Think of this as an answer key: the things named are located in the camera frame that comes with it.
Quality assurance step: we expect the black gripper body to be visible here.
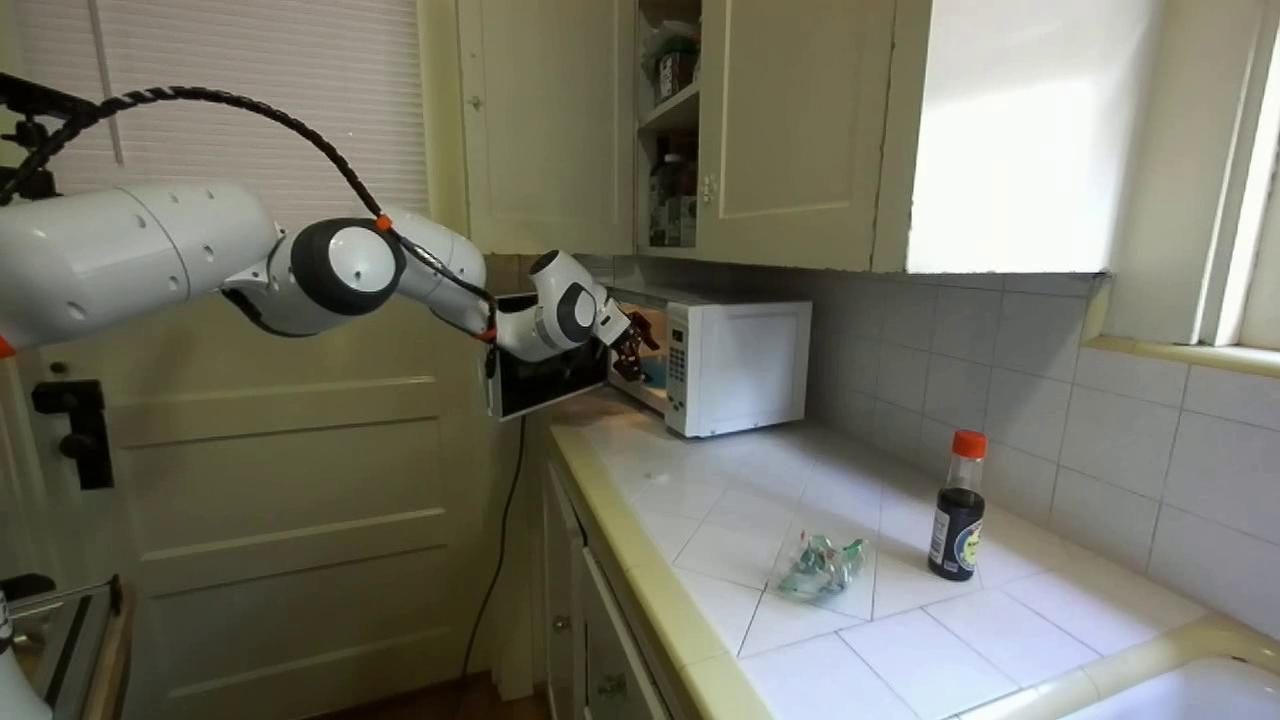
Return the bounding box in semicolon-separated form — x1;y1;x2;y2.
603;306;663;366

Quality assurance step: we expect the white microwave oven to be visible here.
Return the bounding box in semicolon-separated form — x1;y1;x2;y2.
480;312;622;430

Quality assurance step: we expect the cream cabinet door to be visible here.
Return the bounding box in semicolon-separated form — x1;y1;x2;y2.
696;0;900;274
458;0;642;262

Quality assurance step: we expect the cream panelled room door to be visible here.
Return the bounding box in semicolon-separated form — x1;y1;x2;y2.
77;297;533;720

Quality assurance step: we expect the white door window blind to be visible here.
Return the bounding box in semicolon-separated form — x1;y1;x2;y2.
0;0;431;234

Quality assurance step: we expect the clear green printed wrapper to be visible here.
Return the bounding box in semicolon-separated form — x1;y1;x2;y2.
774;527;872;608

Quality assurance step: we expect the cream lower kitchen cabinet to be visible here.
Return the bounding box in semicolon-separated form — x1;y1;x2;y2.
533;433;706;720

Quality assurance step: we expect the cream kitchen cabinet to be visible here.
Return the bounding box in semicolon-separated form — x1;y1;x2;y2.
451;0;1114;281
533;433;706;720

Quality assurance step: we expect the dark sauce bottle red cap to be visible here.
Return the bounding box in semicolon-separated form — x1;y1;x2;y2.
923;430;993;585

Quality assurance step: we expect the cream upper kitchen cabinet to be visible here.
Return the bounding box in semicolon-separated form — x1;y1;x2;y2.
451;0;1114;281

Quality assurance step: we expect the black equipment stand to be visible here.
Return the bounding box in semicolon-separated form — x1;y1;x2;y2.
0;569;137;720

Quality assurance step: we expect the bright kitchen window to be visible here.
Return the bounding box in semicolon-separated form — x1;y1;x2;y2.
1193;0;1280;355

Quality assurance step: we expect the white kitchen sink basin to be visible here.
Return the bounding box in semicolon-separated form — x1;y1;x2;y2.
1058;652;1280;720

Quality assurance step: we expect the black power cord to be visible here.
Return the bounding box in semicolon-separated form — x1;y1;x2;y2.
458;416;533;678

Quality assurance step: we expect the black corrugated cable conduit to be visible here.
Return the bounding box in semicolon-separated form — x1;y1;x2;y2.
0;74;502;347

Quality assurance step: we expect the black mounted bracket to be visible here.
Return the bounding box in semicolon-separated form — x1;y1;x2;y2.
30;377;119;498

